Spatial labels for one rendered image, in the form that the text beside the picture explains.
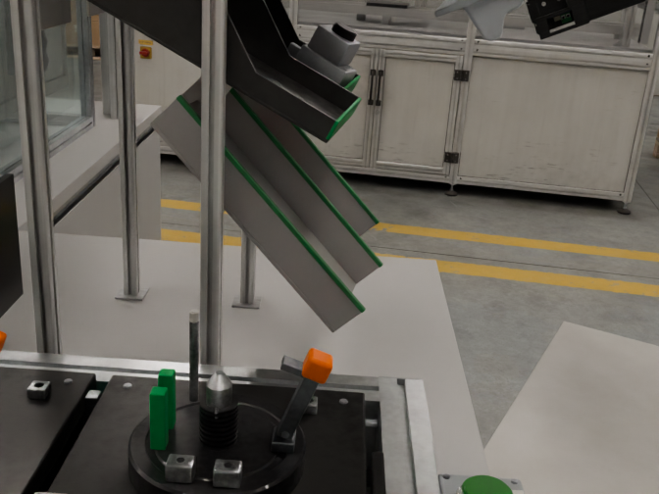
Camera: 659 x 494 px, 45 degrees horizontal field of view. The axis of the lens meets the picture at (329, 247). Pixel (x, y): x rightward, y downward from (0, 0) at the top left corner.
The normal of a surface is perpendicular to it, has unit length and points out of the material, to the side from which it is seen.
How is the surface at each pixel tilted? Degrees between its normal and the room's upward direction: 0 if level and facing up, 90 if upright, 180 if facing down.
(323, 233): 90
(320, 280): 90
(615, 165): 90
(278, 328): 0
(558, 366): 0
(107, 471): 0
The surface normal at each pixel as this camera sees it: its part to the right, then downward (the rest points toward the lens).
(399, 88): -0.14, 0.35
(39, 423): 0.07, -0.93
